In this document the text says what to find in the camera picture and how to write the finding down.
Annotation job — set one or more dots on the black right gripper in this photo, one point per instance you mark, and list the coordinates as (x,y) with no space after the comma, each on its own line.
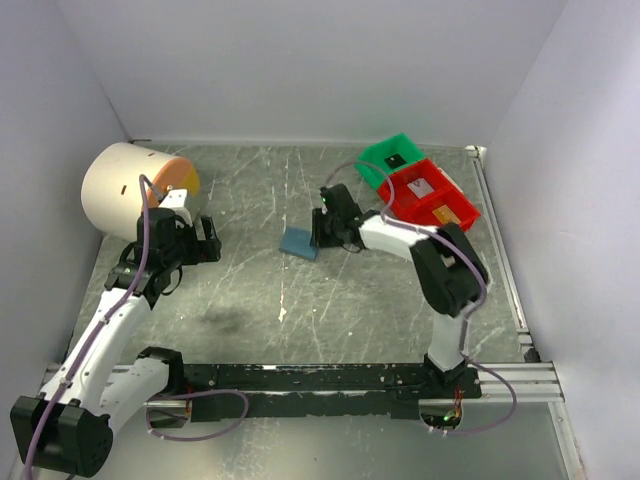
(317,237)

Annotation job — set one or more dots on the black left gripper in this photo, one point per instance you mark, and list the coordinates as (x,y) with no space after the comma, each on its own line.
(201,250)

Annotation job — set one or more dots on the blue card holder wallet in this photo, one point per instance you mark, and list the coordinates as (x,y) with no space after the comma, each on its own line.
(298,242)

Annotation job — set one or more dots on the green plastic bin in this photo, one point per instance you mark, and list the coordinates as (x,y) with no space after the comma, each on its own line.
(371,163)

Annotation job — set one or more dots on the red plastic bin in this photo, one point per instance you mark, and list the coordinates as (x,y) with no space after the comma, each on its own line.
(423,169)
(419,210)

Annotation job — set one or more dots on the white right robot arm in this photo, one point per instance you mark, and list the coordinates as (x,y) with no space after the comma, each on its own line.
(453,280)

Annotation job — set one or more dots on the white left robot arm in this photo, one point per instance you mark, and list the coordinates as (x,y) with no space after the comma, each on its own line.
(70,425)

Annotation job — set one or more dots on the black credit card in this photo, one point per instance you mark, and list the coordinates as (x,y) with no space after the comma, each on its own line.
(395,161)

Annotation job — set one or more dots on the white credit card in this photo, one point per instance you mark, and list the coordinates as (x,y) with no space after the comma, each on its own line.
(420,187)

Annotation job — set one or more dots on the gold credit card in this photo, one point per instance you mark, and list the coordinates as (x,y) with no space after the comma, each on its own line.
(445,215)

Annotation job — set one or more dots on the small white card box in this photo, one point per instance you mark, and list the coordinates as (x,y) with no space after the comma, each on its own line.
(450,180)

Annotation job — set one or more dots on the round drawer cabinet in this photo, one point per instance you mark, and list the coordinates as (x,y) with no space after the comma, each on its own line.
(111,196)

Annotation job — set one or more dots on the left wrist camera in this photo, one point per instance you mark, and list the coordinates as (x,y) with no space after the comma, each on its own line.
(181,203)

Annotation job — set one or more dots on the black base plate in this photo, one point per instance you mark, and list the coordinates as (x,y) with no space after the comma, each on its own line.
(396,390)

